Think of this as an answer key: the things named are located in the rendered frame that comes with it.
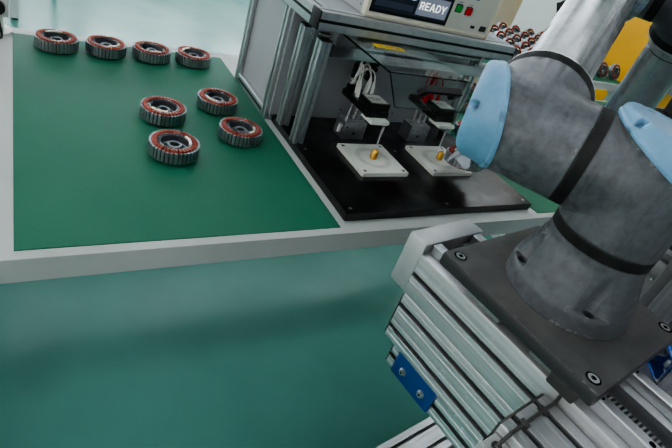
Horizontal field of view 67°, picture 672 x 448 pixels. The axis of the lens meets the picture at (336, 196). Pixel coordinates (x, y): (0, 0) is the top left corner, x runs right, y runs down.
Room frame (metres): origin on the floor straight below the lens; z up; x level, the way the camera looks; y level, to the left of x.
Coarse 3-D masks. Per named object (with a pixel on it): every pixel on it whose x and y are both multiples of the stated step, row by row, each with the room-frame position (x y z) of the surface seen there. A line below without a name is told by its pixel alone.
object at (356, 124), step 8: (336, 120) 1.36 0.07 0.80; (344, 120) 1.33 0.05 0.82; (352, 120) 1.35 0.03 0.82; (360, 120) 1.37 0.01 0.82; (336, 128) 1.35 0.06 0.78; (344, 128) 1.32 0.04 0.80; (352, 128) 1.34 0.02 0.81; (360, 128) 1.36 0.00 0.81; (344, 136) 1.33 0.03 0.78; (352, 136) 1.35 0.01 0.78; (360, 136) 1.36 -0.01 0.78
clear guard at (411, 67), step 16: (368, 48) 1.22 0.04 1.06; (416, 48) 1.39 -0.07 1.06; (384, 64) 1.13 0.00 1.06; (400, 64) 1.18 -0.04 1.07; (416, 64) 1.23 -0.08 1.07; (432, 64) 1.28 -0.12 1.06; (400, 80) 1.10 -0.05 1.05; (416, 80) 1.13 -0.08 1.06; (432, 80) 1.16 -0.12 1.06; (448, 80) 1.20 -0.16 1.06; (464, 80) 1.24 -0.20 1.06; (400, 96) 1.08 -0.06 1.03; (416, 96) 1.11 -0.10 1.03; (432, 96) 1.14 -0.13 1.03; (464, 96) 1.20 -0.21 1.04; (464, 112) 1.18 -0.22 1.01
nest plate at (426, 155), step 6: (408, 150) 1.40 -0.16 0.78; (414, 150) 1.40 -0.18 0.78; (420, 150) 1.41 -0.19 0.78; (426, 150) 1.43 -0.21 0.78; (432, 150) 1.44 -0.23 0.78; (438, 150) 1.46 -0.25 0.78; (444, 150) 1.48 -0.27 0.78; (414, 156) 1.37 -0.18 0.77; (420, 156) 1.37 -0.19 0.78; (426, 156) 1.38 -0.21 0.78; (432, 156) 1.40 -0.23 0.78; (420, 162) 1.35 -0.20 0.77; (426, 162) 1.34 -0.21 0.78; (432, 162) 1.36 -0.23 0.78; (438, 162) 1.37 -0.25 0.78; (444, 162) 1.39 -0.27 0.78; (426, 168) 1.32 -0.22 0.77; (432, 168) 1.32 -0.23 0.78; (438, 168) 1.33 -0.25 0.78; (444, 168) 1.35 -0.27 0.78; (450, 168) 1.36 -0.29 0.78; (456, 168) 1.37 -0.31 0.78; (432, 174) 1.30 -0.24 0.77; (438, 174) 1.30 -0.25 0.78; (444, 174) 1.32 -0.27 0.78; (450, 174) 1.33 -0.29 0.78; (456, 174) 1.35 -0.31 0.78; (462, 174) 1.36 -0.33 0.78; (468, 174) 1.38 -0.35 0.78
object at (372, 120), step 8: (344, 88) 1.38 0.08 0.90; (352, 96) 1.34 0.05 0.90; (360, 96) 1.31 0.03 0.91; (368, 96) 1.31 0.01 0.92; (376, 96) 1.33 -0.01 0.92; (352, 104) 1.35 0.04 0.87; (360, 104) 1.30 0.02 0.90; (368, 104) 1.28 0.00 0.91; (376, 104) 1.28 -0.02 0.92; (384, 104) 1.29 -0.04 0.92; (360, 112) 1.38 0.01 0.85; (368, 112) 1.27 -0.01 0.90; (376, 112) 1.28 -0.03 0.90; (384, 112) 1.30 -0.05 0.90; (368, 120) 1.26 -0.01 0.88; (376, 120) 1.27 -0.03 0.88; (384, 120) 1.29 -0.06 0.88
